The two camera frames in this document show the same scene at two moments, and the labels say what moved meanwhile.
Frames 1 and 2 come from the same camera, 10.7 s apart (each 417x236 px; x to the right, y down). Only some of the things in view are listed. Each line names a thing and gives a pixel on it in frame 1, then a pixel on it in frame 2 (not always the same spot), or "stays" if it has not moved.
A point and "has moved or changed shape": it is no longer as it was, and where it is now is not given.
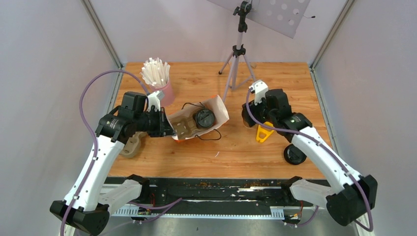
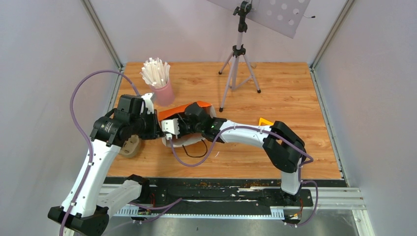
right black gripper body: x=266 y=115 → x=186 y=127
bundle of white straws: x=155 y=73 stays
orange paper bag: x=196 y=119 has moved or changed shape
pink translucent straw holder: x=168 y=100 stays
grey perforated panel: x=284 y=16 stays
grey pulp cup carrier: x=133 y=144 stays
